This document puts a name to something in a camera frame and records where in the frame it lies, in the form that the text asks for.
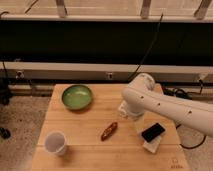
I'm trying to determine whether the white plastic bottle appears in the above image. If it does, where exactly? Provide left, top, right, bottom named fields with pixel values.
left=118, top=101, right=144, bottom=120

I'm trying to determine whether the black object on floor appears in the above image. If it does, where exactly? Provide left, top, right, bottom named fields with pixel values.
left=0, top=127, right=11, bottom=139

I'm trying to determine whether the green ceramic bowl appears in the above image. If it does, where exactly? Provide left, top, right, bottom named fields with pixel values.
left=61, top=84, right=93, bottom=110

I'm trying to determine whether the white sponge block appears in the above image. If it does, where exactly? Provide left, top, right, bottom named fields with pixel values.
left=143, top=136, right=162, bottom=153

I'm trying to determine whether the red chili pepper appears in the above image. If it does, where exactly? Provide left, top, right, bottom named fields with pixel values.
left=101, top=122, right=118, bottom=141

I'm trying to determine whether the black floor cable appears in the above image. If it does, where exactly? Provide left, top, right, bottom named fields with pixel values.
left=162, top=87, right=208, bottom=150

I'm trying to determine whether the black hanging cable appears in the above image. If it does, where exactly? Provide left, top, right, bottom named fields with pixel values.
left=126, top=13, right=164, bottom=83

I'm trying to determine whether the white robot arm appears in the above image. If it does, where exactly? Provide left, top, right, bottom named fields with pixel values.
left=122, top=73, right=213, bottom=137

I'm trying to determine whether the black smartphone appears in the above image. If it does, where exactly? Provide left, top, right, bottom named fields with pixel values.
left=141, top=123, right=165, bottom=142

